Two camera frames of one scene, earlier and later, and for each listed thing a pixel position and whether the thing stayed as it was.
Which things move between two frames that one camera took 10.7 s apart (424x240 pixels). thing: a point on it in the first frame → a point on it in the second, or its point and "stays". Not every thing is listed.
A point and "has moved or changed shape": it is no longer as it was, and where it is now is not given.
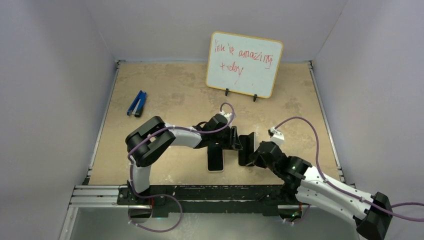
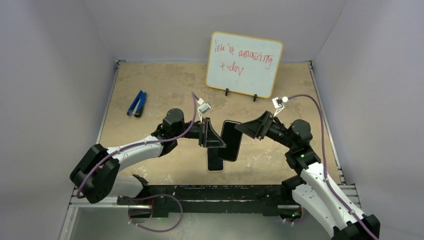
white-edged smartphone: x=215 y=159 stays
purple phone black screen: x=215 y=159 stays
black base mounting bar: x=255 y=199 stays
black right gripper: x=256 y=158 → x=256 y=128
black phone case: x=244 y=153 has moved or changed shape
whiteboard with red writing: x=243 y=64 stays
